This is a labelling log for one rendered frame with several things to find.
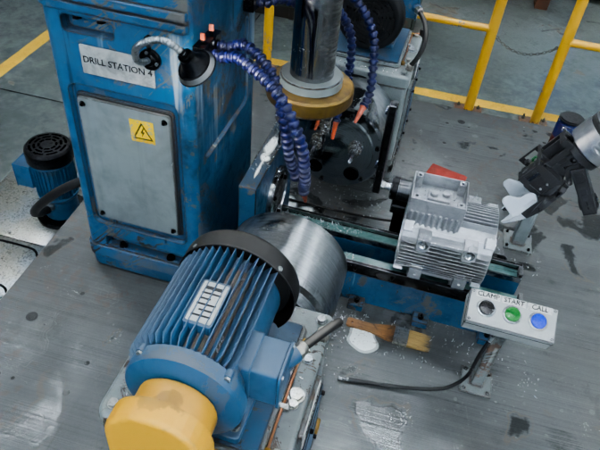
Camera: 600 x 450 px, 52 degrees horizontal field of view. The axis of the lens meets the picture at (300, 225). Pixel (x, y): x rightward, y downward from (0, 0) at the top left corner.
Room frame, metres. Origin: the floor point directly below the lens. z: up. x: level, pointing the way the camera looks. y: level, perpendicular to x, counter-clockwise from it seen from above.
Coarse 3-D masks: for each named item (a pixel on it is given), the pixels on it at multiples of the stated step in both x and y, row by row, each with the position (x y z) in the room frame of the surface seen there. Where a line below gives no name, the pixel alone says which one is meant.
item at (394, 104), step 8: (392, 104) 1.21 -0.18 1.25; (392, 112) 1.20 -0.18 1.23; (392, 120) 1.20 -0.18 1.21; (392, 128) 1.20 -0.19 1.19; (384, 136) 1.20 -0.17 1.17; (384, 144) 1.20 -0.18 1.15; (384, 152) 1.20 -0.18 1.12; (376, 160) 1.23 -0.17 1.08; (384, 160) 1.20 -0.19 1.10; (376, 168) 1.20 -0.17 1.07; (384, 168) 1.20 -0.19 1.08; (376, 176) 1.20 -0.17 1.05; (376, 184) 1.20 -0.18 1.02; (384, 184) 1.21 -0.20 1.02; (376, 192) 1.20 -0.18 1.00
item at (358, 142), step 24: (360, 96) 1.38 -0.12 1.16; (384, 96) 1.44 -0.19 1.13; (360, 120) 1.31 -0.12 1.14; (384, 120) 1.36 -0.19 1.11; (312, 144) 1.29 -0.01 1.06; (336, 144) 1.31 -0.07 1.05; (360, 144) 1.29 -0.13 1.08; (312, 168) 1.32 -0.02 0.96; (336, 168) 1.31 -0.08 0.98; (360, 168) 1.30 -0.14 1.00
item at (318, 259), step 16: (256, 224) 0.88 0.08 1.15; (272, 224) 0.87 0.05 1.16; (288, 224) 0.87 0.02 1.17; (304, 224) 0.88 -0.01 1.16; (272, 240) 0.82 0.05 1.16; (288, 240) 0.82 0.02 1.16; (304, 240) 0.83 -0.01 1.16; (320, 240) 0.85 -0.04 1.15; (336, 240) 0.88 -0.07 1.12; (288, 256) 0.78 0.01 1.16; (304, 256) 0.80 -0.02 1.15; (320, 256) 0.81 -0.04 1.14; (336, 256) 0.84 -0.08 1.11; (304, 272) 0.76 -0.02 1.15; (320, 272) 0.78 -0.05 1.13; (336, 272) 0.81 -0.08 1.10; (304, 288) 0.73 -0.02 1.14; (320, 288) 0.75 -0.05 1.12; (336, 288) 0.79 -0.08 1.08; (304, 304) 0.71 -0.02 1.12; (320, 304) 0.72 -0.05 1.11; (336, 304) 0.78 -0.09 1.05
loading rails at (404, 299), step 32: (320, 224) 1.15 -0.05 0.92; (352, 224) 1.15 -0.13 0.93; (384, 256) 1.10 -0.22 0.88; (352, 288) 1.01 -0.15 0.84; (384, 288) 1.00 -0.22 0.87; (416, 288) 0.98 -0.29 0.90; (448, 288) 0.97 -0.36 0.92; (480, 288) 0.98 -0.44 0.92; (512, 288) 1.03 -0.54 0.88; (416, 320) 0.95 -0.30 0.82; (448, 320) 0.96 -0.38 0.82
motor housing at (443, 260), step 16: (480, 208) 1.05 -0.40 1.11; (496, 208) 1.06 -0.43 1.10; (416, 224) 1.01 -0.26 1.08; (464, 224) 1.00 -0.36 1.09; (480, 224) 1.01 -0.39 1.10; (496, 224) 1.01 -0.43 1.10; (400, 240) 0.99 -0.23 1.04; (432, 240) 0.97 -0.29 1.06; (448, 240) 0.98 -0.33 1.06; (480, 240) 0.98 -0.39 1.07; (400, 256) 0.97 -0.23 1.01; (416, 256) 0.97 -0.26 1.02; (432, 256) 0.96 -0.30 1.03; (448, 256) 0.96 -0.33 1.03; (480, 256) 0.95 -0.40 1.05; (432, 272) 0.96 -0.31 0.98; (448, 272) 0.96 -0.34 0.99; (464, 272) 0.94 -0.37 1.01; (480, 272) 0.94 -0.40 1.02
